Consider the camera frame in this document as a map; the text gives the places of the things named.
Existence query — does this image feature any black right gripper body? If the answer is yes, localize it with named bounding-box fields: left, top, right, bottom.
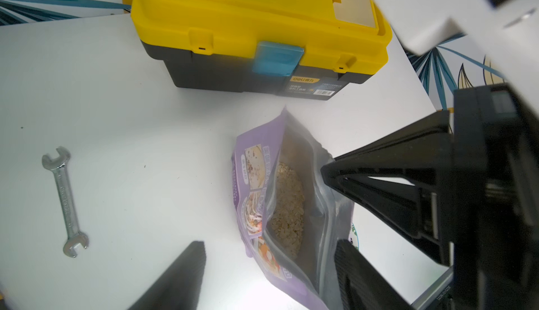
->
left=449, top=84, right=538, bottom=309

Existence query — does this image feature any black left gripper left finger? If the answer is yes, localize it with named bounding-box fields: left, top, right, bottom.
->
left=131, top=241, right=206, bottom=310

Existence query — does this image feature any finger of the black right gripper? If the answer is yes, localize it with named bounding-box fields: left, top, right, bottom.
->
left=321, top=111, right=452, bottom=184
left=334, top=175, right=451, bottom=266

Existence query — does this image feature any purple oats bag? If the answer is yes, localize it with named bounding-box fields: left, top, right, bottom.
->
left=232, top=110, right=354, bottom=309

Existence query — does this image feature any green leaf pattern bowl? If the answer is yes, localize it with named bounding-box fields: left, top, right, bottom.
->
left=349, top=223, right=359, bottom=250

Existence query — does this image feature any silver open-end wrench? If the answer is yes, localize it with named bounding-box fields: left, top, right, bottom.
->
left=42, top=147, right=89, bottom=259

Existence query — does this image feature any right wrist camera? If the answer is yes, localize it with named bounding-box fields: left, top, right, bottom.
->
left=373, top=0, right=538, bottom=112

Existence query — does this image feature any yellow and black toolbox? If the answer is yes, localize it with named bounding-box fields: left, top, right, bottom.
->
left=131, top=0, right=392, bottom=100

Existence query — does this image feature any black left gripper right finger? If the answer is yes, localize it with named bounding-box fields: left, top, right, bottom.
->
left=334, top=239, right=412, bottom=310

